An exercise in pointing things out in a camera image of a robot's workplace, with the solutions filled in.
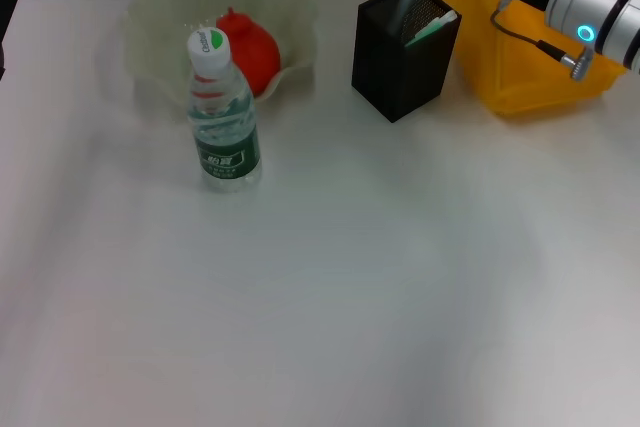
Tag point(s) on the grey pen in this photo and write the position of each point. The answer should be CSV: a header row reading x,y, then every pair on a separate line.
x,y
406,2

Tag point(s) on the red-orange fruit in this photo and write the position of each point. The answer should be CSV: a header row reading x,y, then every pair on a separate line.
x,y
260,57

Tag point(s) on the black mesh pen holder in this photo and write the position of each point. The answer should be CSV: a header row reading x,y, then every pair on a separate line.
x,y
395,82

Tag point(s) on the green pen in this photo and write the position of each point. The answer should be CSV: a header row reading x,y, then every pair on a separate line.
x,y
432,29

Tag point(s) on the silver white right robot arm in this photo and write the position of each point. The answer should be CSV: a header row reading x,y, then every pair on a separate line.
x,y
600,12

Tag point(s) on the yellow plastic bin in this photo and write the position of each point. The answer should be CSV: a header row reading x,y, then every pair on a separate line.
x,y
530,77

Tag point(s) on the pale green glass fruit bowl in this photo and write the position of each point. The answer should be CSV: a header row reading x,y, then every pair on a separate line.
x,y
160,22

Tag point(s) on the clear green-label water bottle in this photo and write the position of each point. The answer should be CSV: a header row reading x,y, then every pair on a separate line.
x,y
225,137

